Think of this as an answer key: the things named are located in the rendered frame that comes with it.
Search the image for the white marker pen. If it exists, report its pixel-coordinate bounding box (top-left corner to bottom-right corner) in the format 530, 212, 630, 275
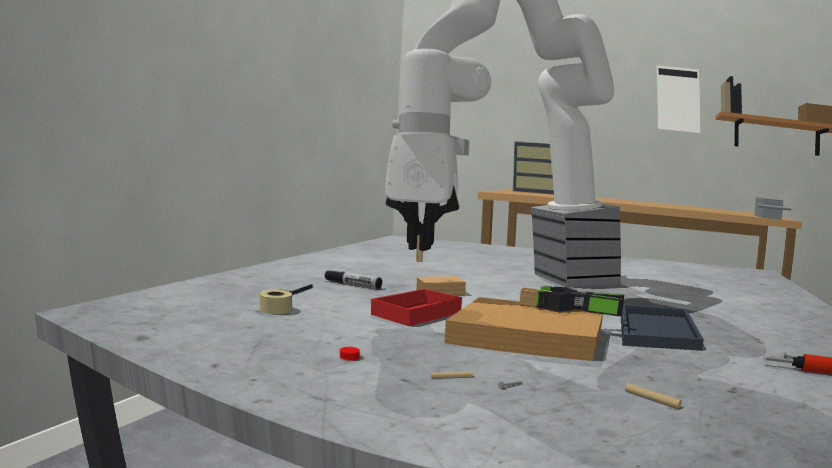
325, 271, 382, 289

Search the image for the light brown wooden block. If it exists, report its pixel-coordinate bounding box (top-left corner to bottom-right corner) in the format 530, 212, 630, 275
416, 276, 466, 296

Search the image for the red rectangular tray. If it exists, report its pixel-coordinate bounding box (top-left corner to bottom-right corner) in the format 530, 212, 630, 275
371, 289, 462, 326

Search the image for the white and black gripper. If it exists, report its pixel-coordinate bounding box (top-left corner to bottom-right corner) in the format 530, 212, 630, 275
386, 131, 459, 251

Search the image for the red short cylinder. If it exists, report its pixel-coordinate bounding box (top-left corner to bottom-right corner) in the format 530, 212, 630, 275
340, 347, 360, 361

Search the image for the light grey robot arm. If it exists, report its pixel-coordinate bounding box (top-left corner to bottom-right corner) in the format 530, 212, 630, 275
392, 0, 614, 210

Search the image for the small wooden block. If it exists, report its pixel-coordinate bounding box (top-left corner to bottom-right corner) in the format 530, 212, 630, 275
519, 288, 539, 306

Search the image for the light brown wooden board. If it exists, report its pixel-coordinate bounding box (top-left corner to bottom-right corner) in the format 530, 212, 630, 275
444, 297, 603, 361

